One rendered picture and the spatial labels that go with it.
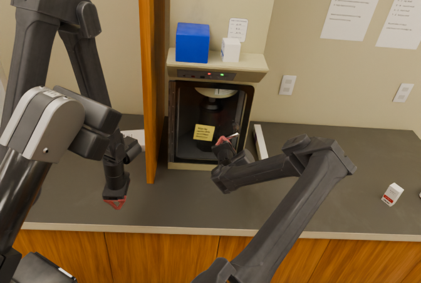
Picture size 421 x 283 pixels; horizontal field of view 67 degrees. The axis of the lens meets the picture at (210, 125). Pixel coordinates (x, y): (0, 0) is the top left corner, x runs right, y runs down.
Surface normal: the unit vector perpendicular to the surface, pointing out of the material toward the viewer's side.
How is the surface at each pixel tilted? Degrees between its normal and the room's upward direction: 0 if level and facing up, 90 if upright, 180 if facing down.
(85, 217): 0
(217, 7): 90
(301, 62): 90
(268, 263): 43
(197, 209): 0
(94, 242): 90
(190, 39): 90
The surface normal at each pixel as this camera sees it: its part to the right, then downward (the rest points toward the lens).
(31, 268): 0.09, -0.80
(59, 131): 0.88, 0.34
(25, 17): -0.39, 0.03
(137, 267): 0.03, 0.60
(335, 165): 0.42, -0.22
